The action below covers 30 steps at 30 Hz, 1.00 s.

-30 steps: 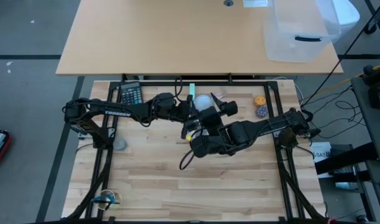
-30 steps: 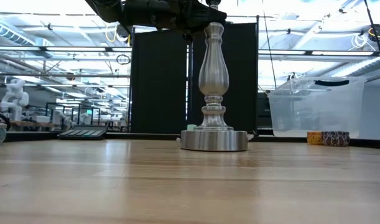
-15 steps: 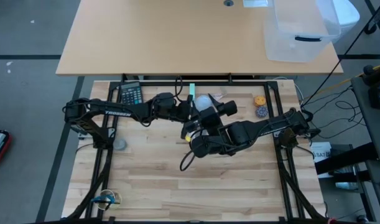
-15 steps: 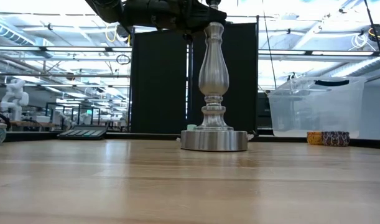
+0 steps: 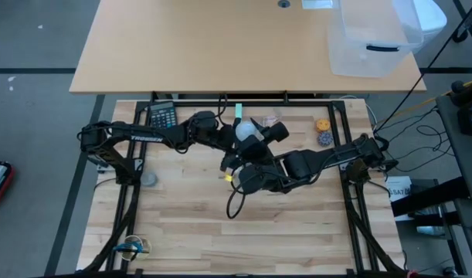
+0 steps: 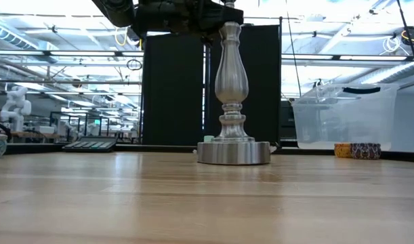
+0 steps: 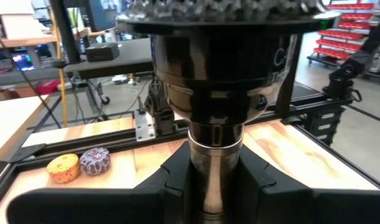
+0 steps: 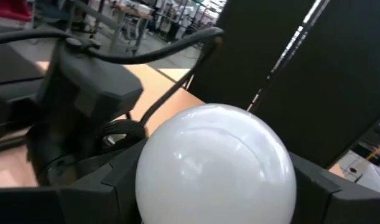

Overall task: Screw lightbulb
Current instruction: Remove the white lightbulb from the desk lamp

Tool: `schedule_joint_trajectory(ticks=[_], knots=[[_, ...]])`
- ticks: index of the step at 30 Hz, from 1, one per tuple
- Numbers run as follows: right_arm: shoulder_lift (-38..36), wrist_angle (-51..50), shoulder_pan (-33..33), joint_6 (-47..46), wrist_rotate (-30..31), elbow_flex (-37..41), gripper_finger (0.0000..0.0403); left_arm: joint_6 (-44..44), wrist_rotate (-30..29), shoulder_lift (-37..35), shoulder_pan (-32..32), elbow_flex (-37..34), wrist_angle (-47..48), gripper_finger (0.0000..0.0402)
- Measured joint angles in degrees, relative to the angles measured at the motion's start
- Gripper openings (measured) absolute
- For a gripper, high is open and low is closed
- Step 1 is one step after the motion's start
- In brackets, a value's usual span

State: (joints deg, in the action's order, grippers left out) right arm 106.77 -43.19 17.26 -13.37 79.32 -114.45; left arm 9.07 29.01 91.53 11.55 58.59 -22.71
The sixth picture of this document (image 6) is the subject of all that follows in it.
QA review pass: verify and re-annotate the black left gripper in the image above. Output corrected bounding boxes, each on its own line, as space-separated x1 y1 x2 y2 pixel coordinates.
134 0 245 44

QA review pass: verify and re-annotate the silver metal table lamp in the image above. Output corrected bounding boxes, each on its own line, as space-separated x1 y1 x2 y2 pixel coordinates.
196 0 272 166

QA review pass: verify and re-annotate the black partition screen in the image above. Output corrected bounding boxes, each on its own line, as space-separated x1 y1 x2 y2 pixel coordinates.
141 24 283 148

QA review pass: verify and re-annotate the clear plastic storage bin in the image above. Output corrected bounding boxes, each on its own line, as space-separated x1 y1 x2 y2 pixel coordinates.
291 83 401 152

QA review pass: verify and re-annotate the black desk calculator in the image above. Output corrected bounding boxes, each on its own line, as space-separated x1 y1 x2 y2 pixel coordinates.
61 136 119 153

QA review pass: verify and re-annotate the purple patterned disc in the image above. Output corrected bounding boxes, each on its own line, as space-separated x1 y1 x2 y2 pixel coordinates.
350 143 382 161

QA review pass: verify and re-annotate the black aluminium table frame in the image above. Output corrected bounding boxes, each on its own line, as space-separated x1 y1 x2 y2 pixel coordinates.
5 142 414 162

